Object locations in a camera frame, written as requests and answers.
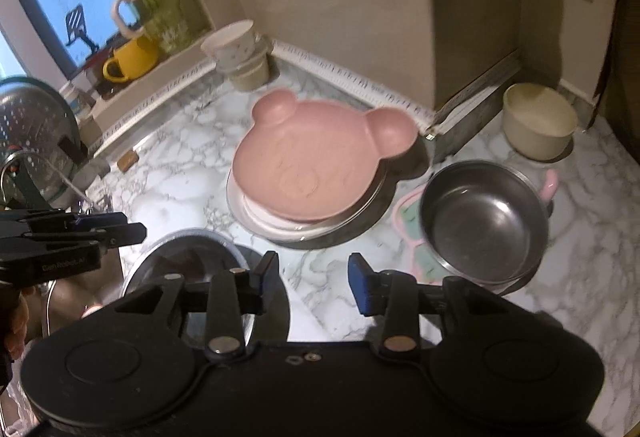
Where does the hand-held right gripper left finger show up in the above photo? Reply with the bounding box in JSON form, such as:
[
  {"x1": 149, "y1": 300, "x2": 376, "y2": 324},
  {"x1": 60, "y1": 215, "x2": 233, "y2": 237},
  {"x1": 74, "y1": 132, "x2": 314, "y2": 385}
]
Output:
[{"x1": 115, "y1": 251, "x2": 280, "y2": 360}]

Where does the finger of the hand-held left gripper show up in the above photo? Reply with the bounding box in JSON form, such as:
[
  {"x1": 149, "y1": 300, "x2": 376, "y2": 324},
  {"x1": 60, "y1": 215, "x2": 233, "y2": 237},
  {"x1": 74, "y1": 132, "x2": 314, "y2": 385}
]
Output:
[
  {"x1": 0, "y1": 211, "x2": 128, "y2": 238},
  {"x1": 50, "y1": 223, "x2": 147, "y2": 249}
]

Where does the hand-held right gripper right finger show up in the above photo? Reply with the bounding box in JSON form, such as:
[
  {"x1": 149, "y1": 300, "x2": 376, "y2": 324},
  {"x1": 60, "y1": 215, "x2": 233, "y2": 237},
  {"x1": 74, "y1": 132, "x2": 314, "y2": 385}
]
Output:
[{"x1": 348, "y1": 253, "x2": 506, "y2": 360}]

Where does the plain steel bowl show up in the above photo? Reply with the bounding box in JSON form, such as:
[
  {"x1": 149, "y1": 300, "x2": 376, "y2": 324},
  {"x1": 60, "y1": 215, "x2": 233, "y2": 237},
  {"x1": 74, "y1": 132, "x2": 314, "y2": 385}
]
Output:
[{"x1": 120, "y1": 228, "x2": 291, "y2": 343}]

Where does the large white plate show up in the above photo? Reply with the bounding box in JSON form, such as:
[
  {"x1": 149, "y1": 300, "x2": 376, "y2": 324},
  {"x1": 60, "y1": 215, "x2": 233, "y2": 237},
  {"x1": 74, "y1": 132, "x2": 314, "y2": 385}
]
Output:
[{"x1": 226, "y1": 162, "x2": 391, "y2": 243}]

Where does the pink bear-shaped plate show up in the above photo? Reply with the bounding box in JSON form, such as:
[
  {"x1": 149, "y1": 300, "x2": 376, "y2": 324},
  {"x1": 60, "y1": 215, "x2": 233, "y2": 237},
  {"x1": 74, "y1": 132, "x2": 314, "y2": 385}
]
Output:
[{"x1": 232, "y1": 88, "x2": 418, "y2": 220}]

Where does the pink steel-lined bowl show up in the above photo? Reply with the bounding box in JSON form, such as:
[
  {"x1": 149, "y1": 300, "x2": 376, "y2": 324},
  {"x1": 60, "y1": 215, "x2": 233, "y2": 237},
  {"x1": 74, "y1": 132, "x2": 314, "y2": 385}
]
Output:
[{"x1": 392, "y1": 160, "x2": 558, "y2": 293}]

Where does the cream bowl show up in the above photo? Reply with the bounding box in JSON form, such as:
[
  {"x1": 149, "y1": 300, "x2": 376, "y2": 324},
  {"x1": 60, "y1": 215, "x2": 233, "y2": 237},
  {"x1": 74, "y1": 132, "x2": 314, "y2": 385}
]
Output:
[{"x1": 501, "y1": 83, "x2": 579, "y2": 161}]

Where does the person's left hand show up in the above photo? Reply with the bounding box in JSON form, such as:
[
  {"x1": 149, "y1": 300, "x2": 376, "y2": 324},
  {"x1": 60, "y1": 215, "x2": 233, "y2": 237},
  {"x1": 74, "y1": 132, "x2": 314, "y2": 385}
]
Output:
[{"x1": 0, "y1": 289, "x2": 31, "y2": 363}]

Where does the small clear jar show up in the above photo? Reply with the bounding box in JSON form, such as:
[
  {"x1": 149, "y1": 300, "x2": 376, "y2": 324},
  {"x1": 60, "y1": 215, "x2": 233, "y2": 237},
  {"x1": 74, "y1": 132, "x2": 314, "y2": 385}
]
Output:
[{"x1": 59, "y1": 82, "x2": 96, "y2": 118}]

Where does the steel perforated colander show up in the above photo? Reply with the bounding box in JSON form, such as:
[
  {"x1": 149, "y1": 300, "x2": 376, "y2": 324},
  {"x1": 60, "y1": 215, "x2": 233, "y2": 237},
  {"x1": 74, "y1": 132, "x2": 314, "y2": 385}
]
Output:
[{"x1": 0, "y1": 76, "x2": 83, "y2": 198}]

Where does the yellow mug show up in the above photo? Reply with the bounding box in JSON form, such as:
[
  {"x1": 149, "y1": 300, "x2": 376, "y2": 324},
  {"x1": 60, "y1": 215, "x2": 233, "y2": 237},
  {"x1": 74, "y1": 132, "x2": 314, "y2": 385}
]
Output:
[{"x1": 102, "y1": 36, "x2": 161, "y2": 82}]

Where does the black slotted spatula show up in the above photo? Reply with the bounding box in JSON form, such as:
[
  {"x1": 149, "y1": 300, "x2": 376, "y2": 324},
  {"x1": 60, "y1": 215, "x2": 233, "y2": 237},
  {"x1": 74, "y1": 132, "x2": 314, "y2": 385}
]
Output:
[{"x1": 64, "y1": 3, "x2": 101, "y2": 52}]

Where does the music note edge tape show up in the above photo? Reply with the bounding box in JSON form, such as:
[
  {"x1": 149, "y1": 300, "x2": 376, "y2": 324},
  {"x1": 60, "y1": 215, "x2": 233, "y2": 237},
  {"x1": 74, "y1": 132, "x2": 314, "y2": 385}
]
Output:
[{"x1": 92, "y1": 42, "x2": 441, "y2": 158}]

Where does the floral ceramic bowl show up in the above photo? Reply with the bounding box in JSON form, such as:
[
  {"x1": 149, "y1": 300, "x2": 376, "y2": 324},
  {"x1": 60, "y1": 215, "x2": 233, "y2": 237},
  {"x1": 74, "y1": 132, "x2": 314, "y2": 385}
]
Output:
[{"x1": 201, "y1": 19, "x2": 263, "y2": 68}]

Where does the green glass jug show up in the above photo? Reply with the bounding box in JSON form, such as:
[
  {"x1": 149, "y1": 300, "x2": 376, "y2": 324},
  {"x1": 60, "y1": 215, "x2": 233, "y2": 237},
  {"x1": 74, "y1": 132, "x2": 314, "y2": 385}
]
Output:
[{"x1": 111, "y1": 0, "x2": 211, "y2": 58}]

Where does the round wooden cutting board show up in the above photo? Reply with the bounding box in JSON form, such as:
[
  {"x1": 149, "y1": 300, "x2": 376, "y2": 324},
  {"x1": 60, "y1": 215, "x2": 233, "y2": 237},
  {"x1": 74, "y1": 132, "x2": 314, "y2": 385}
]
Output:
[{"x1": 595, "y1": 0, "x2": 640, "y2": 128}]

